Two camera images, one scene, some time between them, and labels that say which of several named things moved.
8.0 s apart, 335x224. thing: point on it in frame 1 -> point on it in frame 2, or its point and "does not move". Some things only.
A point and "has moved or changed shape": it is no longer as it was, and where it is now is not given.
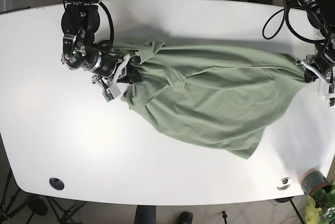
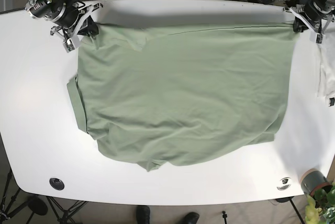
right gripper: (322, 66) -> (316, 9)
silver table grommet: (284, 183) does not move
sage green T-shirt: (226, 97) has moved or changed shape
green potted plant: (320, 208) does not move
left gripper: (77, 54) -> (66, 15)
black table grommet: (56, 183) does not move
